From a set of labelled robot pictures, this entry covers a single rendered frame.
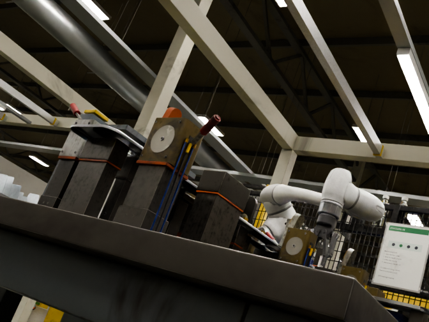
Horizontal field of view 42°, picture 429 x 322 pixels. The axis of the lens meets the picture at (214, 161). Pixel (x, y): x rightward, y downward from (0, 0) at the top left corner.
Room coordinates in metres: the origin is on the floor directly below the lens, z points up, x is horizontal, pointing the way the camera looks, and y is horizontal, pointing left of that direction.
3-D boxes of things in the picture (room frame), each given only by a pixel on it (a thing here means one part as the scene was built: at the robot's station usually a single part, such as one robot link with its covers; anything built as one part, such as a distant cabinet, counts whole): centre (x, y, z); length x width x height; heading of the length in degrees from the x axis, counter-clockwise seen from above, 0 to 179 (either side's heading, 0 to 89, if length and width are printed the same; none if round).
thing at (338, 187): (2.13, -0.52, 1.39); 0.13 x 0.11 x 0.16; 108
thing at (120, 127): (1.87, 0.22, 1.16); 0.37 x 0.14 x 0.02; 135
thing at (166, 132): (1.24, 0.10, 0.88); 0.14 x 0.09 x 0.36; 45
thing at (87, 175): (1.35, 0.27, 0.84); 0.12 x 0.05 x 0.29; 45
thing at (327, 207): (2.13, -0.51, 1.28); 0.09 x 0.09 x 0.06
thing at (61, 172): (1.50, 0.37, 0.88); 0.12 x 0.07 x 0.36; 45
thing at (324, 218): (2.13, -0.51, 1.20); 0.08 x 0.07 x 0.09; 45
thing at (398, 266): (2.45, -0.97, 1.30); 0.23 x 0.02 x 0.31; 45
